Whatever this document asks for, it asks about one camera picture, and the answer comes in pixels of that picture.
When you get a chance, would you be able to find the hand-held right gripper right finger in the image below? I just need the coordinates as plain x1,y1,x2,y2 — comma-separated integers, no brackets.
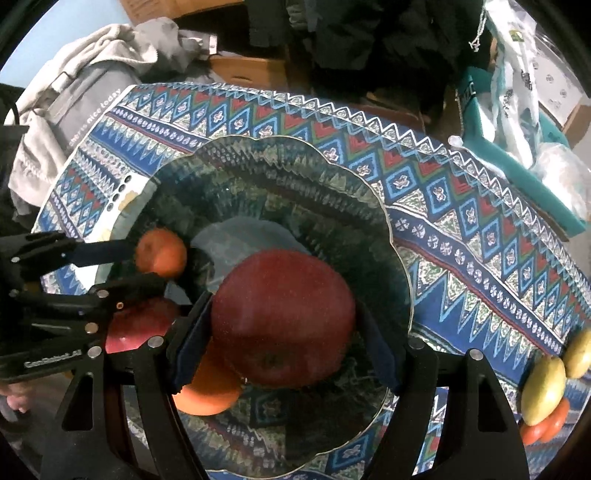
356,304,532,480

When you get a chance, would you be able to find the clear plastic bag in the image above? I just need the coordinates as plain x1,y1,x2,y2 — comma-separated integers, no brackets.
531,143,591,223

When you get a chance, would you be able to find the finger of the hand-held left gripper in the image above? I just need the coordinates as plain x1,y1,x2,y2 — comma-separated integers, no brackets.
14,272,168,337
0,232,139,278

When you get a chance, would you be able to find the white printed bag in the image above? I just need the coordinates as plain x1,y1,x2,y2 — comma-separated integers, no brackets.
471,0,546,168

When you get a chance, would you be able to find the large dark red apple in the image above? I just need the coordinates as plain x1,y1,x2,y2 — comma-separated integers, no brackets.
211,249,357,388

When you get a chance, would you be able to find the scalloped clear glass plate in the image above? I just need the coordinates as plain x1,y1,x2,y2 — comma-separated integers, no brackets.
92,135,413,477

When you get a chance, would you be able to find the flat cardboard box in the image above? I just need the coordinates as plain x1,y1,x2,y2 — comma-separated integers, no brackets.
365,90,435,134

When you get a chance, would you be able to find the grey hoodie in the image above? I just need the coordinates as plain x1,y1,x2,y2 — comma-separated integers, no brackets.
28,17,219,95

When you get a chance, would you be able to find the open brown cardboard box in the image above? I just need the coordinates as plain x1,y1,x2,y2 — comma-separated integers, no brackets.
210,55,290,89

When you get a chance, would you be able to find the small red apple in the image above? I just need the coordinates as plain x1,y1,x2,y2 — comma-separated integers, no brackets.
105,296,182,354

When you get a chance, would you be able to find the grey printed sweatshirt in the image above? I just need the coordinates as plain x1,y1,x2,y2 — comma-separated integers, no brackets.
46,60,139,158

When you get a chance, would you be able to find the long black coat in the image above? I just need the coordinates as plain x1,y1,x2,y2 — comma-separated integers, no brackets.
245,0,490,93

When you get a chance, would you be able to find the small orange tangerine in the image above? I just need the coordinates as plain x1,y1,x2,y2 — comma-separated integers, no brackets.
135,228,188,279

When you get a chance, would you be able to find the person's left hand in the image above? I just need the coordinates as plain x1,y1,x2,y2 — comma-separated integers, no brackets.
0,382,33,416

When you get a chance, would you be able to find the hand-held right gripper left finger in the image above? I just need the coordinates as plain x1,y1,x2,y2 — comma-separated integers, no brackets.
39,291,214,480

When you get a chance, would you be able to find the teal plastic bin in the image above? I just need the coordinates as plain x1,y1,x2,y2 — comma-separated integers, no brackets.
455,67,587,241

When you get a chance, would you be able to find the cardboard box under bin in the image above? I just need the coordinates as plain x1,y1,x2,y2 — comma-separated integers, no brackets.
561,104,591,139

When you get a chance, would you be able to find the yellow-green pear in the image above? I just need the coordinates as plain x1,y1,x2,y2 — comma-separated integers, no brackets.
521,355,568,426
562,328,591,379

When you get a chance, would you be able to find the blue patterned tablecloth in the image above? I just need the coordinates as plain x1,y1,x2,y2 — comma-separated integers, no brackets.
32,82,591,480

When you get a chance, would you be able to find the white patterned storage basket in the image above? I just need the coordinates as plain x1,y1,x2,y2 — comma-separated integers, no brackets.
536,28,591,112

